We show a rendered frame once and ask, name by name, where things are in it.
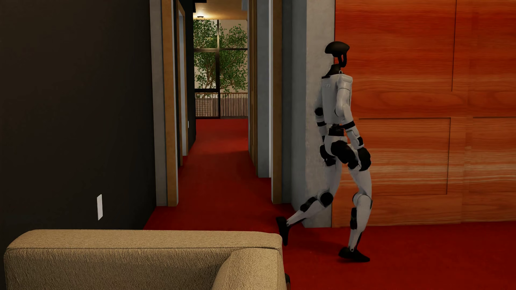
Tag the white robot leg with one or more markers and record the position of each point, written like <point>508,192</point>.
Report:
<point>322,199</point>
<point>362,181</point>

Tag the white wall outlet plate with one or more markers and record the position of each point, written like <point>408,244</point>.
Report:
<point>99,207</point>

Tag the white right robot leg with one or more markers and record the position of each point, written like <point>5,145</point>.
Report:
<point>362,181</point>

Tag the green leafy tree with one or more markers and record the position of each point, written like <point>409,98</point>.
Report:
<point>234,60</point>

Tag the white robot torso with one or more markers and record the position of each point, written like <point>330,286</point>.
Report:
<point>333,100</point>

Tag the grey concrete pillar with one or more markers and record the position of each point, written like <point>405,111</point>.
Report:
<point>308,60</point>

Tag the wide wooden door trim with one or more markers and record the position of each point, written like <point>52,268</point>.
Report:
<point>169,121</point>

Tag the beige fabric sofa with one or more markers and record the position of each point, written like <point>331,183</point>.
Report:
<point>121,257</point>

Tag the brown slatted balcony railing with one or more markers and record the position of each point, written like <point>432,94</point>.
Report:
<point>232,105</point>

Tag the narrow wooden door trim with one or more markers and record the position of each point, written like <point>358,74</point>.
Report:
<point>276,121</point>

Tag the black window frame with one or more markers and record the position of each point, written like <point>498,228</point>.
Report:
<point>218,72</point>

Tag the white left robot leg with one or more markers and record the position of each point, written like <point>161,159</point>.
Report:
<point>322,199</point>

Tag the black robot head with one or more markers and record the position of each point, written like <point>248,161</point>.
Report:
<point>336,49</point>

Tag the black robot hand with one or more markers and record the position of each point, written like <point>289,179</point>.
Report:
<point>364,158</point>
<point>325,156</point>

